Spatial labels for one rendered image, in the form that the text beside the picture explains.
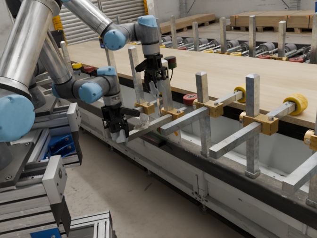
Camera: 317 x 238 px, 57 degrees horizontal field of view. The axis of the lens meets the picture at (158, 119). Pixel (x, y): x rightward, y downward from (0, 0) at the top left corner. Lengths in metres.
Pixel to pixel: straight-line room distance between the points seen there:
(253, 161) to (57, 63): 0.83
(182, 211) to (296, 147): 1.06
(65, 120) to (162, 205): 1.13
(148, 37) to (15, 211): 0.79
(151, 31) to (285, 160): 0.80
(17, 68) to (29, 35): 0.10
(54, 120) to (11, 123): 0.59
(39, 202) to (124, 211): 1.34
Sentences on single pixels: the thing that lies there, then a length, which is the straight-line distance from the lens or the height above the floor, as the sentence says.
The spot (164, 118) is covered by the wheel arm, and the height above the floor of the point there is 0.86.
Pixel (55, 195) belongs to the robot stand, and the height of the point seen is 0.93.
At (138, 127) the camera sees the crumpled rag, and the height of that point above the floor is 0.87.
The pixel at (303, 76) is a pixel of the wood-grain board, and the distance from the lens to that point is 1.77.
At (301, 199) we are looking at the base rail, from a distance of 1.19.
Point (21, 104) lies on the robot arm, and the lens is 0.79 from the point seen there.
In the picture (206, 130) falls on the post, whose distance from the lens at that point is 1.33.
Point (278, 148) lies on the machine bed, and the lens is 1.41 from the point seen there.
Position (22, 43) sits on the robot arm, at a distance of 0.86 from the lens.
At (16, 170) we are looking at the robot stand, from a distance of 0.92.
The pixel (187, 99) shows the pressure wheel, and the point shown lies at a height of 0.91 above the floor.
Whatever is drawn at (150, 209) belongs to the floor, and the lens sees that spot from 2.21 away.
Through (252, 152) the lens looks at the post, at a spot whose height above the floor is 0.82.
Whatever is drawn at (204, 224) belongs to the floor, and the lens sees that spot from 2.06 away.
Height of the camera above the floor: 1.45
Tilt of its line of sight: 24 degrees down
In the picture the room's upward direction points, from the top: 8 degrees counter-clockwise
